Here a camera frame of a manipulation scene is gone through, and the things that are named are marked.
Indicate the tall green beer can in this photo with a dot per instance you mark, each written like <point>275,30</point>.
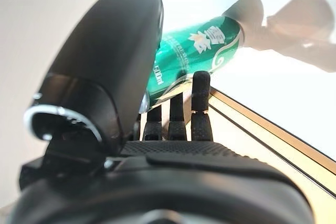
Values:
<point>189,48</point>

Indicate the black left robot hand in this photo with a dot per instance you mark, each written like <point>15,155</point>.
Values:
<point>99,64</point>

